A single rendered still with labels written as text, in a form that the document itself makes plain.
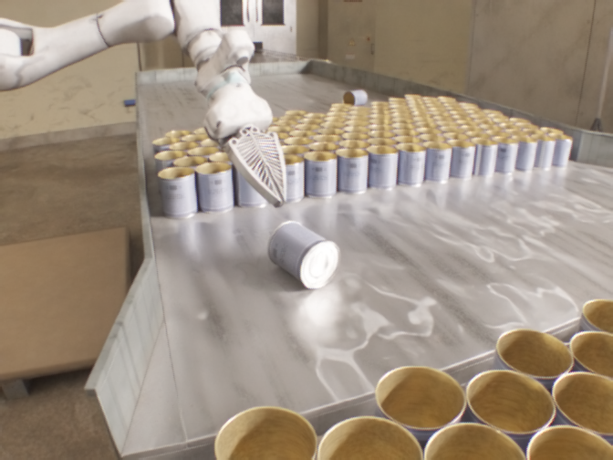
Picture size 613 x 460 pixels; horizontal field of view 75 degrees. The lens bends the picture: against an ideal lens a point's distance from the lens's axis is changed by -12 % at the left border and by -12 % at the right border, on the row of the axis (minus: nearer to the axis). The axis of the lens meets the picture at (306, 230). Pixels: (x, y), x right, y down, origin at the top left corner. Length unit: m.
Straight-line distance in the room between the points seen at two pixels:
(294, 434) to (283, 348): 0.18
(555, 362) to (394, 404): 0.16
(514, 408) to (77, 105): 6.68
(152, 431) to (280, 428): 0.15
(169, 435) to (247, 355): 0.13
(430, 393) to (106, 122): 6.62
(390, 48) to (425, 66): 0.77
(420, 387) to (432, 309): 0.22
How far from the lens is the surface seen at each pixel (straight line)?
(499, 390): 0.40
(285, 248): 0.61
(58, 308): 2.50
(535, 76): 3.62
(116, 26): 0.80
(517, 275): 0.71
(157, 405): 0.47
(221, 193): 0.84
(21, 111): 6.99
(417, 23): 8.09
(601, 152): 1.44
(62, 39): 0.83
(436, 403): 0.40
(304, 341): 0.53
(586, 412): 0.44
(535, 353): 0.46
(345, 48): 7.01
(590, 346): 0.48
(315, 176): 0.89
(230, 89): 0.69
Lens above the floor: 1.41
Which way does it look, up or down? 26 degrees down
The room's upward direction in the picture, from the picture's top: straight up
